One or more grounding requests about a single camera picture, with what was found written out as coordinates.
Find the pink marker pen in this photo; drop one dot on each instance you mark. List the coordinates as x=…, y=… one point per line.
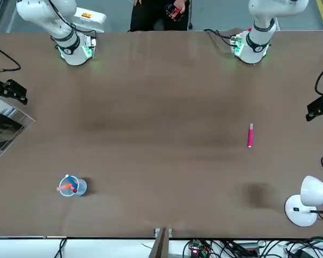
x=250, y=135

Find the black red smartphone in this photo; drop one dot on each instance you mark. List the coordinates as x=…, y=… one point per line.
x=173, y=12

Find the clear plastic pen cup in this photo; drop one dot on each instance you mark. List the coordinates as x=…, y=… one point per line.
x=79, y=188

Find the person's hand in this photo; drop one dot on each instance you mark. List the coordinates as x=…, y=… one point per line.
x=179, y=6

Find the dark hand-photo cover book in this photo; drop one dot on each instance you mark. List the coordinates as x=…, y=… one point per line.
x=4, y=131

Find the white desk lamp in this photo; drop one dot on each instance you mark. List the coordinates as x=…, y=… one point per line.
x=301, y=212

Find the orange pen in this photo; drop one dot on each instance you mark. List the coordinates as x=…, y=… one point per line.
x=64, y=186

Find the blue pen white cap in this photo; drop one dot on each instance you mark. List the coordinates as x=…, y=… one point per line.
x=72, y=180

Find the clear acrylic storage rack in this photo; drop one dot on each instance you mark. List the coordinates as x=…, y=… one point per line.
x=13, y=129

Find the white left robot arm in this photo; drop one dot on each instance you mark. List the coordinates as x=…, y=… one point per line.
x=261, y=32

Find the white box yellow label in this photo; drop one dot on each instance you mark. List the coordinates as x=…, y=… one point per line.
x=91, y=18

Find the person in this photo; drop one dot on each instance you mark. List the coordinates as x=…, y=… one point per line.
x=156, y=18

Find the red marker pen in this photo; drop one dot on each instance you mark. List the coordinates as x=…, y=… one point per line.
x=74, y=190

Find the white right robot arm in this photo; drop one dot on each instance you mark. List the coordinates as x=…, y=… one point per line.
x=62, y=32

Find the aluminium frame post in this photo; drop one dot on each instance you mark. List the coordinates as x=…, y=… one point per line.
x=161, y=243

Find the white blue cover book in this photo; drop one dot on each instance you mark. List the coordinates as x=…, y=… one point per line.
x=2, y=108

